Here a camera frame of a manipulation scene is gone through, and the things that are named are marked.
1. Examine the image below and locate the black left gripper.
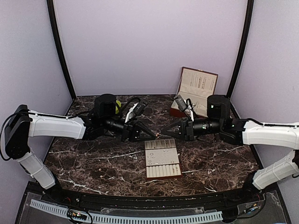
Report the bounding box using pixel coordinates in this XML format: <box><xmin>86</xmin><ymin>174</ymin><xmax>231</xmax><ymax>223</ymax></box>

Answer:
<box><xmin>102</xmin><ymin>115</ymin><xmax>157</xmax><ymax>143</ymax></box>

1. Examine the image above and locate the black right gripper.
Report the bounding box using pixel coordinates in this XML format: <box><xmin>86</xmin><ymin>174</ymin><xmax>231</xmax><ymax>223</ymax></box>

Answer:
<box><xmin>161</xmin><ymin>116</ymin><xmax>223</xmax><ymax>141</ymax></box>

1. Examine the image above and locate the beige jewelry tray insert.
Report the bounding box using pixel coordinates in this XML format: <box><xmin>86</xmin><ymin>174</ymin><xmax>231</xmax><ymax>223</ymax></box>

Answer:
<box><xmin>145</xmin><ymin>139</ymin><xmax>182</xmax><ymax>180</ymax></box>

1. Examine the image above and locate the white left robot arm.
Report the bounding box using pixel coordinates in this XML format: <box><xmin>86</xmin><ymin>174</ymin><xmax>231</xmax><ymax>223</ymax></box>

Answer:
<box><xmin>0</xmin><ymin>94</ymin><xmax>156</xmax><ymax>203</ymax></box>

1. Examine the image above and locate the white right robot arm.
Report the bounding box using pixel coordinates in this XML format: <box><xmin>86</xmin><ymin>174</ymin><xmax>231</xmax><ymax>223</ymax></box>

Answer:
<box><xmin>161</xmin><ymin>95</ymin><xmax>299</xmax><ymax>203</ymax></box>

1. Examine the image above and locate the red wooden jewelry box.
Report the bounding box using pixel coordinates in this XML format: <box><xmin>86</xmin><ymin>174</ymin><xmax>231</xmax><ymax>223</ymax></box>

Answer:
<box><xmin>176</xmin><ymin>67</ymin><xmax>218</xmax><ymax>117</ymax></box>

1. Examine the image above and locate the green plastic bowl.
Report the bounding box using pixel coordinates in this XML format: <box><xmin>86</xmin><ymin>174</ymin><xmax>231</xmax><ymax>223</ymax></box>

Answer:
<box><xmin>115</xmin><ymin>100</ymin><xmax>121</xmax><ymax>114</ymax></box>

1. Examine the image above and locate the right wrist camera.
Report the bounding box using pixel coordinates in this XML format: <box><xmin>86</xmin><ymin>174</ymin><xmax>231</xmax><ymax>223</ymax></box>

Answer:
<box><xmin>174</xmin><ymin>95</ymin><xmax>195</xmax><ymax>121</ymax></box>

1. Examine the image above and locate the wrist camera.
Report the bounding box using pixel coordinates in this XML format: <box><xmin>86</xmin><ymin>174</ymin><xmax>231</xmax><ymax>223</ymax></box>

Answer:
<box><xmin>125</xmin><ymin>99</ymin><xmax>148</xmax><ymax>123</ymax></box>
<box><xmin>174</xmin><ymin>95</ymin><xmax>195</xmax><ymax>121</ymax></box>

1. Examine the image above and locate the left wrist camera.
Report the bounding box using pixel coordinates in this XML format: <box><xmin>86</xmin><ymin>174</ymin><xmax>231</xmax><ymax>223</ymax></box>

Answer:
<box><xmin>125</xmin><ymin>99</ymin><xmax>148</xmax><ymax>123</ymax></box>

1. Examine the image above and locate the black front table rail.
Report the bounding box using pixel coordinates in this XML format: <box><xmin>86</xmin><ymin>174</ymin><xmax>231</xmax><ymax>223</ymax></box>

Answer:
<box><xmin>28</xmin><ymin>182</ymin><xmax>266</xmax><ymax>211</ymax></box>

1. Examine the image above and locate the black right frame post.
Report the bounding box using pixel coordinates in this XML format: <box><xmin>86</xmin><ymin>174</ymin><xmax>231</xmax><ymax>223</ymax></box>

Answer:
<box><xmin>226</xmin><ymin>0</ymin><xmax>254</xmax><ymax>98</ymax></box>

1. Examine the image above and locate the black frame post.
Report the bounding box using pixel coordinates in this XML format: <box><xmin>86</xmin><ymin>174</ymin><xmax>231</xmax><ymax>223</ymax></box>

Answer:
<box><xmin>226</xmin><ymin>0</ymin><xmax>254</xmax><ymax>98</ymax></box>
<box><xmin>46</xmin><ymin>0</ymin><xmax>77</xmax><ymax>100</ymax></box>

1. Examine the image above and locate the white slotted cable duct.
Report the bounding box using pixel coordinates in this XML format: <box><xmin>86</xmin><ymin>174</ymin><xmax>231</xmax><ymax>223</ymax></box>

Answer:
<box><xmin>29</xmin><ymin>199</ymin><xmax>223</xmax><ymax>224</ymax></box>

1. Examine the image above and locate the black left frame post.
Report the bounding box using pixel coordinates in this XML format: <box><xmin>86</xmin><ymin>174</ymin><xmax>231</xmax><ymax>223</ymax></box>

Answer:
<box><xmin>46</xmin><ymin>0</ymin><xmax>77</xmax><ymax>100</ymax></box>

